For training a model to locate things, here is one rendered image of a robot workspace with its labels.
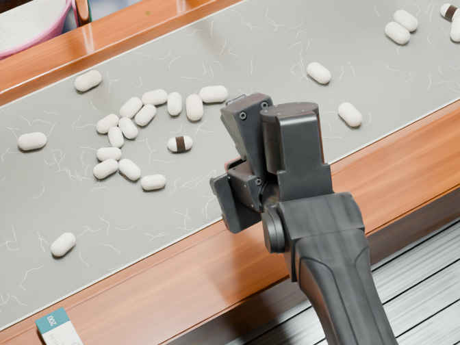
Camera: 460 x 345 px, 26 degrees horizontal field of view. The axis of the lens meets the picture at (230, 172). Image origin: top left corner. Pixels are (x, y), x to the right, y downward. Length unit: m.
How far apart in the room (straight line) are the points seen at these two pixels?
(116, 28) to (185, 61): 0.11
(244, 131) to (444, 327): 0.43
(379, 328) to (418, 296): 0.49
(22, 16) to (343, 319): 0.82
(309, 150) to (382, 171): 0.34
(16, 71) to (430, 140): 0.55
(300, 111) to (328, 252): 0.16
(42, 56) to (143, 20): 0.15
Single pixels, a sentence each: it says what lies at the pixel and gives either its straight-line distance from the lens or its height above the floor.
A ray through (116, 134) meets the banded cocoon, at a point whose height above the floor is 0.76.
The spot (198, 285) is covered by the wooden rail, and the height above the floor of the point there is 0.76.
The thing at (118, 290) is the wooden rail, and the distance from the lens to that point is 1.17.
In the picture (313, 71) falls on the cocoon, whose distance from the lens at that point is 1.36.
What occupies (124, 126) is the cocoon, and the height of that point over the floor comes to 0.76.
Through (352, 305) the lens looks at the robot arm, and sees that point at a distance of 0.82.
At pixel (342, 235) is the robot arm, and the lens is 0.87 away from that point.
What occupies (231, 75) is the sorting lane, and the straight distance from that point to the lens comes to 1.37.
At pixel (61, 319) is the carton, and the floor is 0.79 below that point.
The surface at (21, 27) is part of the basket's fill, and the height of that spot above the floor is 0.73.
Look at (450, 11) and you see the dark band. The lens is 1.45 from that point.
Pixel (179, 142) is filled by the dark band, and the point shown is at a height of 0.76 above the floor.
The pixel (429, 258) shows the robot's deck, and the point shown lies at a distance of 1.32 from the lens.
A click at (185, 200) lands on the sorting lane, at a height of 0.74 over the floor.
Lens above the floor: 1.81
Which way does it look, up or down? 57 degrees down
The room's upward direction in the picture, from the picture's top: straight up
